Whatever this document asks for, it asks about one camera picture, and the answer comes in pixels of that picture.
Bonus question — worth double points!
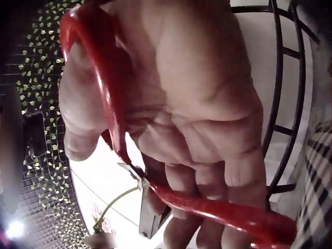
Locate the person's right hand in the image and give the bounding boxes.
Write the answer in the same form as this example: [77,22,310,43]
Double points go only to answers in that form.
[58,0,269,249]

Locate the green plant stem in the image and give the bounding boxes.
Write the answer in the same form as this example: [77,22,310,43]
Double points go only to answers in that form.
[93,187,140,232]

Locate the person's right fingers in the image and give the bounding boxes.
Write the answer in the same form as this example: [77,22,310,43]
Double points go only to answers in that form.
[144,156,269,249]

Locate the green leaf vine wall mesh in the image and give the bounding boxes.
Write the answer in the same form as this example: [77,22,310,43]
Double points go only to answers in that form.
[14,0,87,249]

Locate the black and white checked cloth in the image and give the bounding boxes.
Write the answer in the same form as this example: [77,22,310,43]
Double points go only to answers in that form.
[294,121,332,249]

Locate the red-handled pruning shears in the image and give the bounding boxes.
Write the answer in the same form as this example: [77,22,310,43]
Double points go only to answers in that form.
[59,0,298,249]

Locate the person's right thumb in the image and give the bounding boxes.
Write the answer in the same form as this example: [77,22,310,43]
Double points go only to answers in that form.
[58,41,114,162]

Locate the bright round lamp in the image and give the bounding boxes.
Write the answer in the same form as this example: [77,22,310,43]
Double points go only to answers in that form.
[4,219,26,241]

